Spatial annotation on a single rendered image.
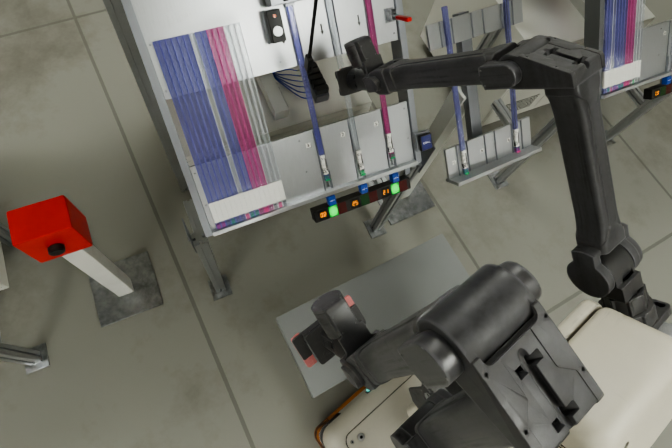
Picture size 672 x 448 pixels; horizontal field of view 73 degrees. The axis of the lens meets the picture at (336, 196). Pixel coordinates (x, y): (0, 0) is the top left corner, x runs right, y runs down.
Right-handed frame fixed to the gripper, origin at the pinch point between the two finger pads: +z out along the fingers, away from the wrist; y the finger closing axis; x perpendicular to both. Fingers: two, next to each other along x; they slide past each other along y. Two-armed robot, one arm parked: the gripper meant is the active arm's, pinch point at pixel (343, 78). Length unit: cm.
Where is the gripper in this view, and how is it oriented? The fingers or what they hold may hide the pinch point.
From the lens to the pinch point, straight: 130.4
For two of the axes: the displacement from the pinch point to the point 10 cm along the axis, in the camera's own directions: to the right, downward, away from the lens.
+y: -9.0, 3.4, -2.6
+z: -3.5, -2.4, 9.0
